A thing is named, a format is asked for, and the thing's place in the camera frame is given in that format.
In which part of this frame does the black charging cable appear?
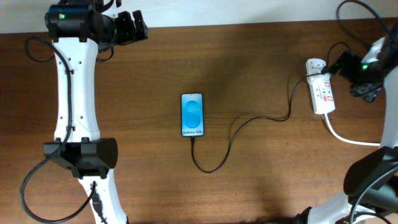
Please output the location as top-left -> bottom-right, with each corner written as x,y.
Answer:
190,42 -> 352,174

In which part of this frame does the blue Galaxy smartphone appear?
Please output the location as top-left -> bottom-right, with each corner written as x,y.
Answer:
181,93 -> 205,137

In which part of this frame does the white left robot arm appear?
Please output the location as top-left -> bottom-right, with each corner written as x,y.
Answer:
44,1 -> 148,223

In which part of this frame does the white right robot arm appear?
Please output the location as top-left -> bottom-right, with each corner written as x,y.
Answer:
296,26 -> 397,223

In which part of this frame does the white charger adapter plug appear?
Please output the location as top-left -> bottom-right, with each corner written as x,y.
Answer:
305,58 -> 326,78

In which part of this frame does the white power strip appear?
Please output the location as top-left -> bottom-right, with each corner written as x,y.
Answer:
307,73 -> 335,114

